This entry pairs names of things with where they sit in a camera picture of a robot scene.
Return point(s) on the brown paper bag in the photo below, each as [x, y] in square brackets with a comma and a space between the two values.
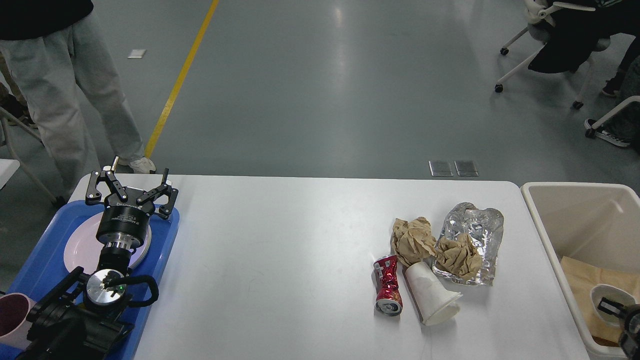
[582, 277]

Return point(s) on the right floor outlet cover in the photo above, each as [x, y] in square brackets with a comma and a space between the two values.
[466, 169]

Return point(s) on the person in grey trousers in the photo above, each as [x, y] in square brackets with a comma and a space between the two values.
[54, 48]

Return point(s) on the beige plastic bin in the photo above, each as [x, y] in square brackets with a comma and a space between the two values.
[593, 223]

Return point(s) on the brown paper ball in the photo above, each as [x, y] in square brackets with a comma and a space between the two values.
[412, 241]

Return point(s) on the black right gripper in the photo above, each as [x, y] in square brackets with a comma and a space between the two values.
[629, 320]

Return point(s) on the white paper cup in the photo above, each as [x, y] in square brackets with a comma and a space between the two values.
[435, 303]
[611, 293]

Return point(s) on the lying white paper cup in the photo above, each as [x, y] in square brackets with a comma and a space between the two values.
[435, 303]

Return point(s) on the white office chair right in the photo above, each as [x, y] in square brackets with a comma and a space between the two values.
[564, 47]

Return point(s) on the white chair leg far right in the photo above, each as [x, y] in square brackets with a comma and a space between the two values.
[591, 129]

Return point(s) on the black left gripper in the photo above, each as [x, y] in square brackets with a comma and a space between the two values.
[126, 220]

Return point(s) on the pink plate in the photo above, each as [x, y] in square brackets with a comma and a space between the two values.
[82, 248]

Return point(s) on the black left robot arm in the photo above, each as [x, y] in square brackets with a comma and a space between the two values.
[81, 317]

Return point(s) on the silver foil wrapper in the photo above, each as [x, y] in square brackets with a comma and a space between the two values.
[486, 229]

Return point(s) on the brown paper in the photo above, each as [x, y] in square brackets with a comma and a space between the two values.
[458, 256]

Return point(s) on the pink cup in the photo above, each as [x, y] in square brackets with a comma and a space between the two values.
[14, 327]

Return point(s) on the left floor outlet cover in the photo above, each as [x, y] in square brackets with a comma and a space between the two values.
[440, 169]

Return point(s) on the floor outlet cover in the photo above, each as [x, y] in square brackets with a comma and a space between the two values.
[440, 169]
[466, 169]

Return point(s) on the crushed red soda can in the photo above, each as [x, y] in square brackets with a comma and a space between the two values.
[388, 299]

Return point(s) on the seated person far right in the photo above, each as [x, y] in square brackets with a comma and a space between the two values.
[622, 130]

